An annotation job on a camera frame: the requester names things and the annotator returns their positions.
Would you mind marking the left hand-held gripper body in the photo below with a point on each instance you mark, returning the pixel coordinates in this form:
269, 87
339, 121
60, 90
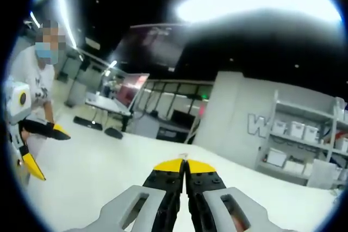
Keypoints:
15, 107

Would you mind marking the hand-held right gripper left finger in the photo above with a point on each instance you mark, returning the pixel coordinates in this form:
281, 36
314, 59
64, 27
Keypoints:
152, 202

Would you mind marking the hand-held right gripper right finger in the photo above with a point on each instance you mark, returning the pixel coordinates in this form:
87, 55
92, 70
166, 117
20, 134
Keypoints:
212, 202

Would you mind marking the clear resealable bag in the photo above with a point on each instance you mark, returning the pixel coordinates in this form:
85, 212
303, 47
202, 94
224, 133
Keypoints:
183, 156

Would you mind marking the black keyboard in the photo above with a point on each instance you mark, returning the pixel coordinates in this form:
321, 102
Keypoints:
87, 123

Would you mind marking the grey desk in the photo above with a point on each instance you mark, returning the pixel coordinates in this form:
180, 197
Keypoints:
108, 104

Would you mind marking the black computer mouse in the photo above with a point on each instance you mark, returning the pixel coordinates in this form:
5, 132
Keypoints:
113, 132

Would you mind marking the grey cabinet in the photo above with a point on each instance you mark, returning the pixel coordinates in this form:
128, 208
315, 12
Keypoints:
146, 126

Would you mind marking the black monitor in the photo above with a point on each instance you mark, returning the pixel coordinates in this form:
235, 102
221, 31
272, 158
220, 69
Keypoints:
183, 118

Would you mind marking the computer monitor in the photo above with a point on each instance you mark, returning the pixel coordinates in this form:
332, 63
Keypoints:
133, 90

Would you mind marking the green exit sign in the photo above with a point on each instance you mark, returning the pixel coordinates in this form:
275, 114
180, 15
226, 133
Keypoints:
204, 96

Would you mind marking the row of white storage boxes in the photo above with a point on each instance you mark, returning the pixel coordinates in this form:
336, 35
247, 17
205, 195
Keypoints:
296, 128

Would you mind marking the grey leaning board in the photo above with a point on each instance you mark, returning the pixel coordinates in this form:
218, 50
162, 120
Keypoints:
322, 173

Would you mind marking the grey metal shelf rack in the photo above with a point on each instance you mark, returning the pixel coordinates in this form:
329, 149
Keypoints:
330, 134

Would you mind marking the hanging dark display screen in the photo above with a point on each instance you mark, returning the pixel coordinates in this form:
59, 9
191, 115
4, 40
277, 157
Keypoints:
152, 44

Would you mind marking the ceiling light strip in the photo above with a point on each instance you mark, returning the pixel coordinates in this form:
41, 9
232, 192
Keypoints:
244, 3

